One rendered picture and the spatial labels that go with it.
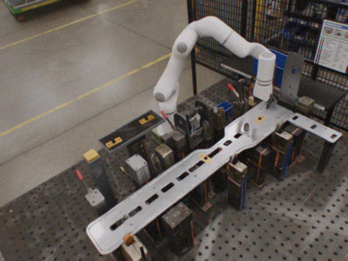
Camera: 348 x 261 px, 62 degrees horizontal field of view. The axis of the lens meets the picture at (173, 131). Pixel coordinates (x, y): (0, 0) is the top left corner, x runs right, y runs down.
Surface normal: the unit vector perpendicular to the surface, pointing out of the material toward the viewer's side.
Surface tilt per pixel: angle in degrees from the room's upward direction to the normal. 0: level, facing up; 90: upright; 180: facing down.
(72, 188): 0
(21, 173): 0
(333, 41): 90
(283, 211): 0
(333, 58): 90
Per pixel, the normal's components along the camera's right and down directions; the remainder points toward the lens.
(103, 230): -0.11, -0.74
